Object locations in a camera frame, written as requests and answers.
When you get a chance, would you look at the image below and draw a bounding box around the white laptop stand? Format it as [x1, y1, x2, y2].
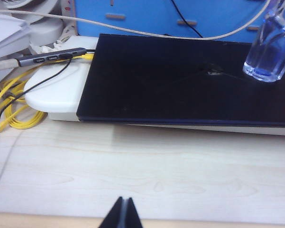
[23, 36, 285, 137]

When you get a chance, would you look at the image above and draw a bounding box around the yellow flat cable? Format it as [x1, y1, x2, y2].
[0, 53, 95, 130]

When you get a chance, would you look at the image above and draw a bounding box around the black flat board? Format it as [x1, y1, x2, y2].
[76, 33, 285, 127]

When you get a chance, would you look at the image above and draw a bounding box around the blue storage box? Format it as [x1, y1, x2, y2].
[74, 0, 285, 44]

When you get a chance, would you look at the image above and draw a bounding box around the thin black monitor cable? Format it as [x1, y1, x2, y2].
[170, 0, 204, 38]

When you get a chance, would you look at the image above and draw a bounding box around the white cable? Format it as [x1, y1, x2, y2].
[0, 0, 275, 40]

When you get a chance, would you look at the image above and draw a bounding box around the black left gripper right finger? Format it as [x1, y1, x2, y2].
[127, 197, 146, 228]

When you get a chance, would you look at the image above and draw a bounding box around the clear mineral water bottle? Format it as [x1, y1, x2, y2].
[242, 0, 285, 83]

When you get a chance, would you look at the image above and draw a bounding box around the grey hub cable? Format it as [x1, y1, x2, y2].
[0, 57, 20, 71]

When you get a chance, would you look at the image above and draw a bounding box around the white paper stack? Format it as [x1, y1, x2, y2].
[0, 13, 32, 89]

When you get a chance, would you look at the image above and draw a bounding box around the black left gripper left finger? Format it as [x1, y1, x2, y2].
[98, 196, 125, 228]

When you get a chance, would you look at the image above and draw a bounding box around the grey usb hub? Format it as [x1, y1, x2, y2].
[16, 47, 87, 68]

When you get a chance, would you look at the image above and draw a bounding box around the white desk fan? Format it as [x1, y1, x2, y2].
[6, 0, 77, 46]

